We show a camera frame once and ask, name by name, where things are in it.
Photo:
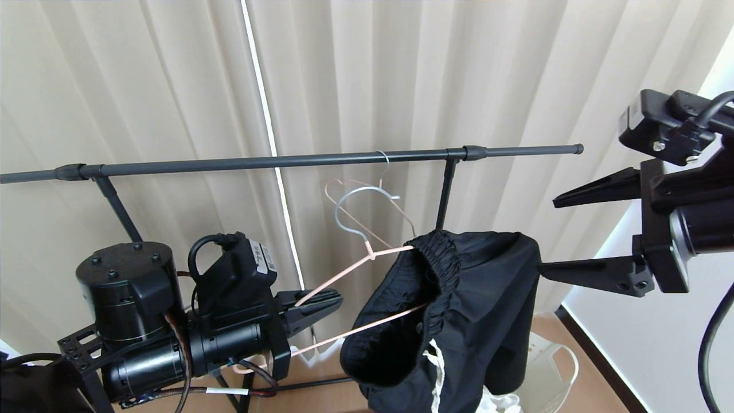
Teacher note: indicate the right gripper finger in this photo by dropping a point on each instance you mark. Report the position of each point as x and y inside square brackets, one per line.
[613, 188]
[608, 275]

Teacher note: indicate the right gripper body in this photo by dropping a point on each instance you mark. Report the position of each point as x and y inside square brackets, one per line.
[665, 241]

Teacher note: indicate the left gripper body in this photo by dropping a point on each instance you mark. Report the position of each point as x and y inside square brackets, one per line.
[229, 347]

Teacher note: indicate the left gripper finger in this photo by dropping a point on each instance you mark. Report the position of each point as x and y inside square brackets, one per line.
[309, 299]
[307, 318]

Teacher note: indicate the pink clothes hanger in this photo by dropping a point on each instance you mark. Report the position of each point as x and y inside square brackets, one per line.
[334, 280]
[401, 214]

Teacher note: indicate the black shorts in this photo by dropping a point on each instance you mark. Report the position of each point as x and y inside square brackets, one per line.
[476, 310]

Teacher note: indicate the white garment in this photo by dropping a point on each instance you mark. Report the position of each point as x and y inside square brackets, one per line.
[504, 404]

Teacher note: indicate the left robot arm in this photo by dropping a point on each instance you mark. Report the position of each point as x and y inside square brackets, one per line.
[126, 287]

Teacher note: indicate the white laundry basket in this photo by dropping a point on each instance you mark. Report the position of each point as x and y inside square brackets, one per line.
[545, 367]

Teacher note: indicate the black clothes rack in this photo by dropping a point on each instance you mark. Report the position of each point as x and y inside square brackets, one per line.
[229, 164]

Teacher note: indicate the beige curtain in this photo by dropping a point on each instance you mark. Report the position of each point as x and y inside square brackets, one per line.
[143, 86]

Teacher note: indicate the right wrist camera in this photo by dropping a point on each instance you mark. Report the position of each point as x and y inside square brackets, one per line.
[659, 123]

